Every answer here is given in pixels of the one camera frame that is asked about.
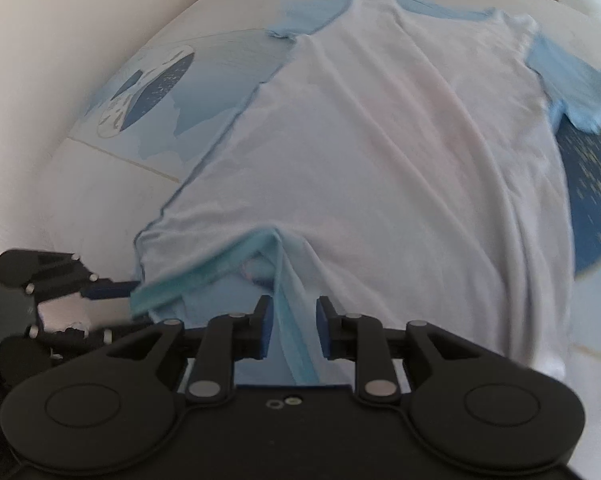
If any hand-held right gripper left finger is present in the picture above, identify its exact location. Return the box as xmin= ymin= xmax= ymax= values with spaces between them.
xmin=105 ymin=294 xmax=274 ymax=406

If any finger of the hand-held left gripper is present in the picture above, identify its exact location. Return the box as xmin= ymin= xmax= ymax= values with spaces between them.
xmin=0 ymin=321 xmax=156 ymax=376
xmin=0 ymin=249 xmax=137 ymax=301

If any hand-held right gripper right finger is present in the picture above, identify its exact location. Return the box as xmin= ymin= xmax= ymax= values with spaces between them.
xmin=315 ymin=295 xmax=486 ymax=406

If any white and light blue t-shirt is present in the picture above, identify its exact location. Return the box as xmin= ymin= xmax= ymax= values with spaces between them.
xmin=130 ymin=0 xmax=601 ymax=387

